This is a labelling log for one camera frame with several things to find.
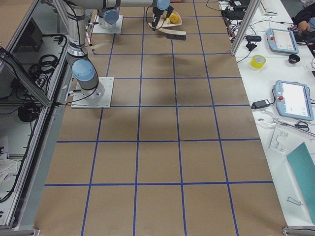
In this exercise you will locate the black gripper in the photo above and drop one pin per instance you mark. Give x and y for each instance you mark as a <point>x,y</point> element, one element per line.
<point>155,11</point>

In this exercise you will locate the beige plastic dustpan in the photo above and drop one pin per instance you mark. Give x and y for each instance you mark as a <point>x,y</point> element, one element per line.
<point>163,24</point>

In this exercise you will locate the yellow potato toy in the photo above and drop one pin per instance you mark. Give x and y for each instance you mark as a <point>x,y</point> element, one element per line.
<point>174,18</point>

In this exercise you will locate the beige hand brush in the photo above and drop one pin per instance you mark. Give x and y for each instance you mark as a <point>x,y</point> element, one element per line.
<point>170,33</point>

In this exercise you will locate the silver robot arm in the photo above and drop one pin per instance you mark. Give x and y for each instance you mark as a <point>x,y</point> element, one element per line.
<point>77,54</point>
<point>108,18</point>

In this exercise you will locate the yellow tape roll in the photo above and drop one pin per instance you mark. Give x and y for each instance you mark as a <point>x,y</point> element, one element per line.
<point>257,61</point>

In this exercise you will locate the blue teach pendant far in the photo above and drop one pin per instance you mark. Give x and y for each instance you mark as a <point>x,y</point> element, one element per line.
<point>281,41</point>

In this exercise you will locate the blue teach pendant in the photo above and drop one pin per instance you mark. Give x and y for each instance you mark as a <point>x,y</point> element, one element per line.
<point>292,100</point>
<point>281,41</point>

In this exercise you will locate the black power adapter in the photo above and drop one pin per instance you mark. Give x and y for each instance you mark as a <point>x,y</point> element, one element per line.
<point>260,104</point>

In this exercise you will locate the black small bowl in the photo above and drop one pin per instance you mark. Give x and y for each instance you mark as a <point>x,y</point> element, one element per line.
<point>293,59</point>

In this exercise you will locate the blue teach pendant near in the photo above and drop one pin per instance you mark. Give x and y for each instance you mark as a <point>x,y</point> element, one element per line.
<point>292,100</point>

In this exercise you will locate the black scissors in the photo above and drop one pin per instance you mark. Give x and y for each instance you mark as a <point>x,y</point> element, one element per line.
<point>302,125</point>

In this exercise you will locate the green cutting mat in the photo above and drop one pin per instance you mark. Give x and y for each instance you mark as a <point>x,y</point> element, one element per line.
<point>303,168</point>

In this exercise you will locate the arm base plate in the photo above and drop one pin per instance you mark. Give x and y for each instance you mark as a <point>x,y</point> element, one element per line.
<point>101,98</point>
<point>116,30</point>

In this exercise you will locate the aluminium frame post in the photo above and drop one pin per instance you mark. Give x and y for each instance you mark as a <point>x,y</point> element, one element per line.
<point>249,14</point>

